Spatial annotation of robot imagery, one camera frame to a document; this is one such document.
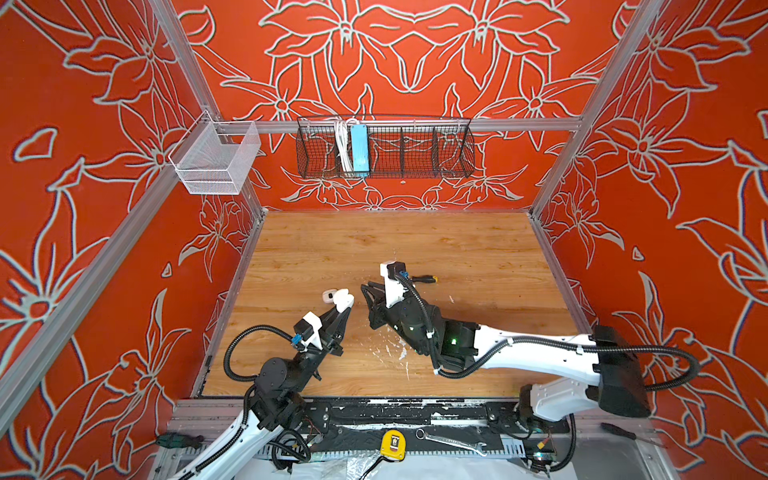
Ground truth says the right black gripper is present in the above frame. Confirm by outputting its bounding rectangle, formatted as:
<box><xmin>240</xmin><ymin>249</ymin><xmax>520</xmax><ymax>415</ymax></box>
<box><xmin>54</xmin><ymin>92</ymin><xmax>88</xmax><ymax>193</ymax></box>
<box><xmin>357</xmin><ymin>280</ymin><xmax>432</xmax><ymax>358</ymax></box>

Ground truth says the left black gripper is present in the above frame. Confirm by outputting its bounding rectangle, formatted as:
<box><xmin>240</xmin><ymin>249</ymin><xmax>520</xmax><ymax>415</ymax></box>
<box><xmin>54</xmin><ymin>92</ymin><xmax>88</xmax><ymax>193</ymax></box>
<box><xmin>290</xmin><ymin>304</ymin><xmax>346</xmax><ymax>395</ymax></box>

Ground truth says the white earbuds charging case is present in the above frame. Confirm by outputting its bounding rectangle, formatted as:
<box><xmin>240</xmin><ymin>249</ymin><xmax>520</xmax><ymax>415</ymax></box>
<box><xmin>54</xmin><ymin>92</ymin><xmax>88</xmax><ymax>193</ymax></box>
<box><xmin>332</xmin><ymin>289</ymin><xmax>355</xmax><ymax>313</ymax></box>

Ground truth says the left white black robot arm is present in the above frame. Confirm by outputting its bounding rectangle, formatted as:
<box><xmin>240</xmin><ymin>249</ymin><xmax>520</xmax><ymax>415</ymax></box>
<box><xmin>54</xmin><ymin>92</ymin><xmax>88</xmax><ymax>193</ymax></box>
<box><xmin>173</xmin><ymin>306</ymin><xmax>352</xmax><ymax>479</ymax></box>

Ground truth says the yellow tape measure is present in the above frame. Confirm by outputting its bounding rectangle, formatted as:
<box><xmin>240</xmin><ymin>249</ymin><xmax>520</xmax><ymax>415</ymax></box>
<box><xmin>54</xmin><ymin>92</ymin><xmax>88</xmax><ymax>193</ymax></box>
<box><xmin>380</xmin><ymin>429</ymin><xmax>406</xmax><ymax>462</ymax></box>

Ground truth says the silver wrench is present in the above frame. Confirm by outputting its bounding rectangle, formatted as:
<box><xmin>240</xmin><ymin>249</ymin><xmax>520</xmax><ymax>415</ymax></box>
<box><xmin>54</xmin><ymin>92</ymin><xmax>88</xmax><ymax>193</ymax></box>
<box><xmin>415</xmin><ymin>429</ymin><xmax>487</xmax><ymax>457</ymax></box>

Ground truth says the light blue box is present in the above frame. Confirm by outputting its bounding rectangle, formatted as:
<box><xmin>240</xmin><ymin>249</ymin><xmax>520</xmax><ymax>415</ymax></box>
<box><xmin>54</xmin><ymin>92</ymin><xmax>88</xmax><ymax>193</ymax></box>
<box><xmin>350</xmin><ymin>123</ymin><xmax>370</xmax><ymax>177</ymax></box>

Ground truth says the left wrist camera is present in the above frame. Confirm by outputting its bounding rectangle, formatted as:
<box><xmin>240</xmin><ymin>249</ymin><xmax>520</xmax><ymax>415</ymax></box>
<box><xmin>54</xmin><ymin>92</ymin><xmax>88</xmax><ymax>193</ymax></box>
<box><xmin>291</xmin><ymin>312</ymin><xmax>322</xmax><ymax>350</ymax></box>

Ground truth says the yellow black handled screwdriver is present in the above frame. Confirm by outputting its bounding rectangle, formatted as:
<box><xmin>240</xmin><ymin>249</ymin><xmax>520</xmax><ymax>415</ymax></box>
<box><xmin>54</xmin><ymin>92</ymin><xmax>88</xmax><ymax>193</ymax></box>
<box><xmin>411</xmin><ymin>275</ymin><xmax>438</xmax><ymax>284</ymax></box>

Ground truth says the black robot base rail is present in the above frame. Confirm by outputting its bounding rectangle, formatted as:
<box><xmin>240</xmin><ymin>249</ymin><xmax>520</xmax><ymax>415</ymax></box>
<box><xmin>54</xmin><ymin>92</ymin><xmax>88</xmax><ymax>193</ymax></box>
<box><xmin>297</xmin><ymin>397</ymin><xmax>570</xmax><ymax>459</ymax></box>

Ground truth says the black wire wall basket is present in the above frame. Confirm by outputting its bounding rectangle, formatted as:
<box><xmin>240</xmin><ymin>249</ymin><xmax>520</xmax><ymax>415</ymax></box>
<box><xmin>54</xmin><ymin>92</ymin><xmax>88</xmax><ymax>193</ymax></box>
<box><xmin>296</xmin><ymin>115</ymin><xmax>476</xmax><ymax>180</ymax></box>

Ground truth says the white coiled cable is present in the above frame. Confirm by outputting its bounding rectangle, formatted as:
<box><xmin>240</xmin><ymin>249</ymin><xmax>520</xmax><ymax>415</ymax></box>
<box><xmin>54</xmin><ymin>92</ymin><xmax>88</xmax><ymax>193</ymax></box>
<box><xmin>333</xmin><ymin>119</ymin><xmax>353</xmax><ymax>175</ymax></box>

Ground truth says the green handled screwdriver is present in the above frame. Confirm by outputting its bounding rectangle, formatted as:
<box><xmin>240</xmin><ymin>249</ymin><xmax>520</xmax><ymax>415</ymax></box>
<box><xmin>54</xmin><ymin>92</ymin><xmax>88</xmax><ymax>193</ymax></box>
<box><xmin>155</xmin><ymin>432</ymin><xmax>205</xmax><ymax>449</ymax></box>

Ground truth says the clear mesh wall basket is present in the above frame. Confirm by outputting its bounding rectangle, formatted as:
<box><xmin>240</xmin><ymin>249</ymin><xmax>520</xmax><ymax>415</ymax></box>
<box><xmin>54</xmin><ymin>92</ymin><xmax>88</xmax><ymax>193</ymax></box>
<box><xmin>169</xmin><ymin>110</ymin><xmax>262</xmax><ymax>195</ymax></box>

